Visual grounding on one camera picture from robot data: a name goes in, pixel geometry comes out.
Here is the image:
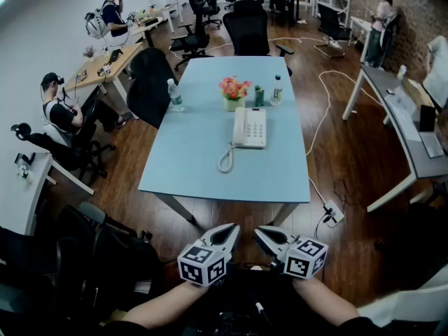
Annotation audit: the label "clear bottle green label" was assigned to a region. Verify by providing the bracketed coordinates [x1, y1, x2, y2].
[167, 78, 186, 113]

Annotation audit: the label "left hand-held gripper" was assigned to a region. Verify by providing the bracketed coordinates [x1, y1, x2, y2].
[177, 223, 242, 287]

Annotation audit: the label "clear bottle white label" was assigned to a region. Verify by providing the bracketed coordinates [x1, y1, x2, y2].
[269, 74, 284, 106]

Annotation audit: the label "white coiled phone cord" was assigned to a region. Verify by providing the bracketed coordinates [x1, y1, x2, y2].
[216, 141, 239, 174]

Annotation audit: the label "white desk telephone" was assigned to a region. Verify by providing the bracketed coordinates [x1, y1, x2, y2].
[233, 107, 267, 150]

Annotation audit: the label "person's left forearm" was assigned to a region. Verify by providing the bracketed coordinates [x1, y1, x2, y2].
[122, 280, 211, 330]

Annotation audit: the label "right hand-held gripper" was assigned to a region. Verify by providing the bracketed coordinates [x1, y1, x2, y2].
[253, 225, 329, 280]

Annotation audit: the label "black sled base chair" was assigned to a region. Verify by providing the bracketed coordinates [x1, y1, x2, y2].
[313, 2, 352, 60]

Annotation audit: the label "black office chair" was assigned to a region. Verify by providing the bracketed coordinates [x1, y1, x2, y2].
[0, 201, 166, 330]
[169, 0, 211, 71]
[126, 46, 180, 130]
[222, 0, 295, 77]
[10, 92, 117, 182]
[202, 0, 223, 29]

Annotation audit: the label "person's black clothes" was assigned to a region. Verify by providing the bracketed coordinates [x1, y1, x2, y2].
[101, 260, 384, 336]

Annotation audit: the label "white power strip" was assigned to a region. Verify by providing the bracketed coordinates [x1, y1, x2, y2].
[322, 199, 345, 228]

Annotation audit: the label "black tablet stand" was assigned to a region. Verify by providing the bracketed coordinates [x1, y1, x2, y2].
[106, 48, 124, 66]

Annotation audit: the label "white floor cable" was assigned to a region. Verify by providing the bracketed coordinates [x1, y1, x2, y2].
[304, 69, 386, 202]

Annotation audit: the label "white telephone handset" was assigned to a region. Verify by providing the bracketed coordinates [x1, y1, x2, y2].
[232, 106, 247, 146]

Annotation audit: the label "potted orange pink flowers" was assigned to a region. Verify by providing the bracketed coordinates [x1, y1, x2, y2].
[218, 76, 253, 113]

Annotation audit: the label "wooden desk white legs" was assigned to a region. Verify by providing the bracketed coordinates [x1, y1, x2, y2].
[64, 42, 145, 119]

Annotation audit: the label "small white flower pot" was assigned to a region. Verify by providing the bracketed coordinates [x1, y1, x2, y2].
[15, 164, 34, 186]

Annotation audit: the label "person's right forearm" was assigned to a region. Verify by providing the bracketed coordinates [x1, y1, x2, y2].
[292, 275, 361, 327]

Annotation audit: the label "grey laptop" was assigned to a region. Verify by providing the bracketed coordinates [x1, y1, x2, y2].
[417, 104, 446, 159]

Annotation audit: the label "grey desk white legs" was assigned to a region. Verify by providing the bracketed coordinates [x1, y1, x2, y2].
[342, 63, 448, 214]

